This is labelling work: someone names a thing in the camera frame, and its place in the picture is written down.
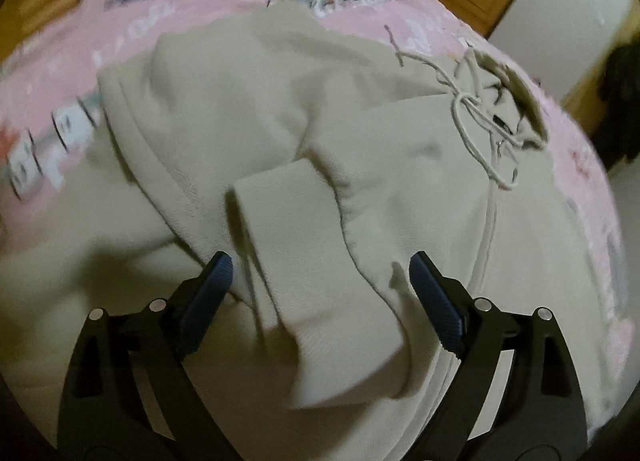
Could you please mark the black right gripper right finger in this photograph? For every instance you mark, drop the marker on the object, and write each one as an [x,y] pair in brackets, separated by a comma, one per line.
[515,394]

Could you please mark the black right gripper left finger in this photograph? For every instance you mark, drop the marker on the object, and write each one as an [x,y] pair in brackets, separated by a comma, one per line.
[126,394]

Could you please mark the beige zip hoodie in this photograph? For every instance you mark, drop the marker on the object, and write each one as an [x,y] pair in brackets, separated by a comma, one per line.
[320,163]

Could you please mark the black hanging jacket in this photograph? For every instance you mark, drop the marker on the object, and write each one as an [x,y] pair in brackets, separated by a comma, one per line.
[617,135]

